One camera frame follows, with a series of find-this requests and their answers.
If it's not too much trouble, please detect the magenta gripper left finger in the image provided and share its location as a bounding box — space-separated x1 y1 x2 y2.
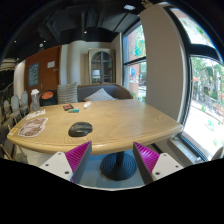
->
39 140 93 185

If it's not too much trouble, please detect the white grey pillow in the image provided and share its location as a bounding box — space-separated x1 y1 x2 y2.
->
85 88 113 101

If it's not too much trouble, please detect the arched glass cabinet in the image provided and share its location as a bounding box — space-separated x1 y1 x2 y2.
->
88 48 116 84

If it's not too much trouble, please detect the small dark red box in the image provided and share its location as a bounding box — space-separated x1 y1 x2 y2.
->
63 104 74 111

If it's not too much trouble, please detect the white notice paper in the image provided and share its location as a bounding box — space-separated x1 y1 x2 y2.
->
47 61 55 68

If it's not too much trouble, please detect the small teal eraser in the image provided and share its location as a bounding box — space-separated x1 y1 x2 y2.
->
68 109 79 113

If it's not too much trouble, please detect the black table pedestal base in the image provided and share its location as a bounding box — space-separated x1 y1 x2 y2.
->
100 152 137 181

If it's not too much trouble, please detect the grey chair row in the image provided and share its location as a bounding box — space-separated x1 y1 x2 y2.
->
3 91 30 129

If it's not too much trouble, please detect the clear water bottle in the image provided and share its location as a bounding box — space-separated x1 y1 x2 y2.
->
31 89 40 111

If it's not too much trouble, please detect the black computer mouse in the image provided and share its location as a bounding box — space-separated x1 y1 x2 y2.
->
68 122 93 137

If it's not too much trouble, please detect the white printed card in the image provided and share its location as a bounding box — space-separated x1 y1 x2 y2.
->
26 109 46 120

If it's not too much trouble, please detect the grey brown sofa bench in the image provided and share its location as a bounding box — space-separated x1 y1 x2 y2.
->
77 83 133 102

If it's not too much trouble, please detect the orange round stool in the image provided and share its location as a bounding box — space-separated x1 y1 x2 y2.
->
40 90 56 106

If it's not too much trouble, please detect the round wooden table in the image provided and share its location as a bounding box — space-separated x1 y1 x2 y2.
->
6 98 185 156

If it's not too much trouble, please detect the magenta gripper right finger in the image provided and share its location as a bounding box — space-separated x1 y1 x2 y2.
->
132 141 185 185

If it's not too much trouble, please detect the blue chalkboard poster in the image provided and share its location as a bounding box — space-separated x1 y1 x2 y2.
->
28 63 39 87

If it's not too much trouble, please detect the white tube object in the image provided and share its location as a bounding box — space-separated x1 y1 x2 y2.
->
84 101 92 109

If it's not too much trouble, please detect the striped grey cushion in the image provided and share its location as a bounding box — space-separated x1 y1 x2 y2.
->
57 83 78 104

